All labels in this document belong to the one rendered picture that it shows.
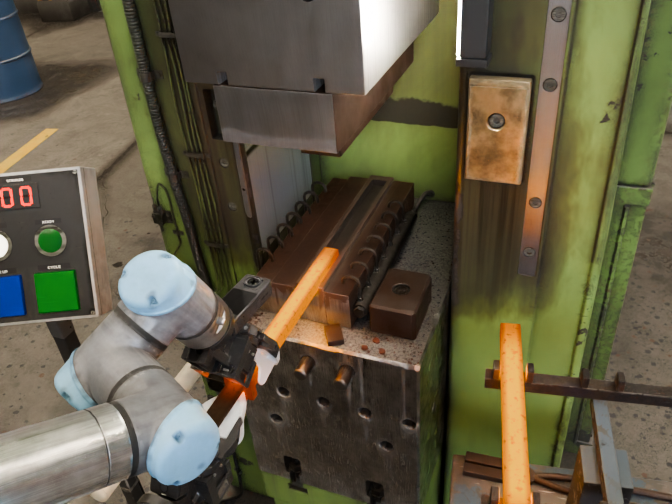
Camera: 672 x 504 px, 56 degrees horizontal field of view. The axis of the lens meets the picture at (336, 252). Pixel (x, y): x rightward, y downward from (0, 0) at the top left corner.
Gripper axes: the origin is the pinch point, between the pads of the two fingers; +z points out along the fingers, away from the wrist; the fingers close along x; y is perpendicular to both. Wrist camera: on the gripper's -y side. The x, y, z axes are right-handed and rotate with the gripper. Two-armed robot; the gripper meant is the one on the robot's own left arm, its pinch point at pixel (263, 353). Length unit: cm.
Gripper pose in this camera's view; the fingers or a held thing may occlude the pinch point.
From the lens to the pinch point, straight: 102.8
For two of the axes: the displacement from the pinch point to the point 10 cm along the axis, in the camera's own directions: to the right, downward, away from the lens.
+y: -2.8, 8.9, -3.7
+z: 2.5, 4.4, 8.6
